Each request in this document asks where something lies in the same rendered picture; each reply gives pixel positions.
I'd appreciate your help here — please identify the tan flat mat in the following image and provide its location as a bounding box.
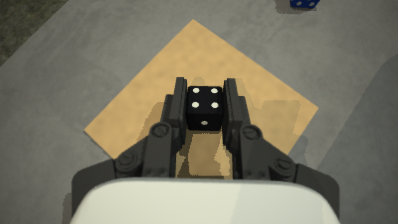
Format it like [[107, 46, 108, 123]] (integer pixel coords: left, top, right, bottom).
[[84, 19, 318, 180]]

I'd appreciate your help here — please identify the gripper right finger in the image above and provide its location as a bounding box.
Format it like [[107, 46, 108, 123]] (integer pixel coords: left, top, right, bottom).
[[222, 78, 340, 221]]

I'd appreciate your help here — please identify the black die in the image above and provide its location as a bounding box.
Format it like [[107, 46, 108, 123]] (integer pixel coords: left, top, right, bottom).
[[186, 86, 224, 131]]

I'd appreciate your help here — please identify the blue die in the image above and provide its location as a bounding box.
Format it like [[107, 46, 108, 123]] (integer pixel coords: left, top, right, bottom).
[[290, 0, 320, 8]]

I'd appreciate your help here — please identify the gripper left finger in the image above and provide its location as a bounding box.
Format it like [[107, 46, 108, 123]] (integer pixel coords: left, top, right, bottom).
[[72, 77, 188, 218]]

